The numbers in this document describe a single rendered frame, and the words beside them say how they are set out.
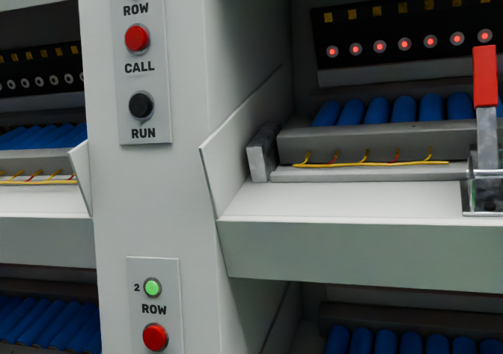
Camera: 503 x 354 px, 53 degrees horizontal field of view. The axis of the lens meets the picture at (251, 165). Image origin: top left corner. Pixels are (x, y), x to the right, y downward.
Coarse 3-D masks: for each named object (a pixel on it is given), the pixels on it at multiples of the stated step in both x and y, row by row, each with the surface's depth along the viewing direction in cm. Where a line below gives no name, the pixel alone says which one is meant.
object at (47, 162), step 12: (0, 156) 44; (12, 156) 43; (24, 156) 43; (36, 156) 42; (48, 156) 42; (60, 156) 41; (0, 168) 44; (12, 168) 44; (24, 168) 43; (36, 168) 43; (48, 168) 42; (60, 168) 42; (72, 168) 42; (48, 180) 41; (60, 180) 40; (72, 180) 40
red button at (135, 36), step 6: (132, 30) 32; (138, 30) 32; (144, 30) 32; (126, 36) 33; (132, 36) 32; (138, 36) 32; (144, 36) 32; (126, 42) 33; (132, 42) 32; (138, 42) 32; (144, 42) 32; (132, 48) 32; (138, 48) 32
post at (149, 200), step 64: (192, 0) 31; (256, 0) 40; (192, 64) 32; (256, 64) 40; (192, 128) 32; (128, 192) 34; (192, 192) 32; (192, 256) 33; (128, 320) 35; (192, 320) 33; (256, 320) 39
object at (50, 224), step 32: (32, 96) 57; (64, 96) 56; (0, 192) 43; (32, 192) 42; (64, 192) 40; (0, 224) 39; (32, 224) 38; (64, 224) 37; (0, 256) 41; (32, 256) 39; (64, 256) 38
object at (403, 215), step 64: (384, 0) 42; (448, 0) 40; (320, 64) 46; (384, 64) 43; (448, 64) 42; (256, 128) 39; (320, 128) 37; (384, 128) 35; (448, 128) 33; (256, 192) 34; (320, 192) 33; (384, 192) 31; (448, 192) 30; (256, 256) 32; (320, 256) 31; (384, 256) 29; (448, 256) 28
